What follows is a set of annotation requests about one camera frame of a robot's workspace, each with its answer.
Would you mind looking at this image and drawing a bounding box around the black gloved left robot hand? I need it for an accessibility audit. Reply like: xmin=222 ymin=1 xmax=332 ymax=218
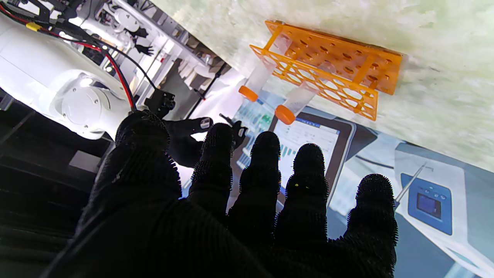
xmin=41 ymin=110 xmax=399 ymax=278

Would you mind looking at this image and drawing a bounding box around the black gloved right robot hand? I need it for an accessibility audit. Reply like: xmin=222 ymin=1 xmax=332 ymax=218
xmin=162 ymin=117 xmax=248 ymax=168

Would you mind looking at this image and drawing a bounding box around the orange round tube cap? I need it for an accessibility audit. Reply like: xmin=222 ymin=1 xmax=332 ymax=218
xmin=238 ymin=85 xmax=259 ymax=103
xmin=275 ymin=104 xmax=296 ymax=125

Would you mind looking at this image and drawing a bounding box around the clear plastic test tube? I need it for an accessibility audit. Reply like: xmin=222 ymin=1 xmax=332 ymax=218
xmin=286 ymin=62 xmax=336 ymax=116
xmin=245 ymin=37 xmax=292 ymax=95

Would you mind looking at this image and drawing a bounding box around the orange test tube rack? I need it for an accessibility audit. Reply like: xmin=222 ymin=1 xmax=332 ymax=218
xmin=249 ymin=20 xmax=404 ymax=122

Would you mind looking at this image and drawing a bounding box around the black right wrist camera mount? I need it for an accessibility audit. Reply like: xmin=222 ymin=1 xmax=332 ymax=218
xmin=145 ymin=90 xmax=176 ymax=119

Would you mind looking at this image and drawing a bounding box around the black braided camera cable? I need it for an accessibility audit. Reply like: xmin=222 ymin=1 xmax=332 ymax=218
xmin=50 ymin=19 xmax=159 ymax=93

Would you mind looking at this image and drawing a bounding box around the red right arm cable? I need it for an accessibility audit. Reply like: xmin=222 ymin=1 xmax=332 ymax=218
xmin=0 ymin=4 xmax=137 ymax=112

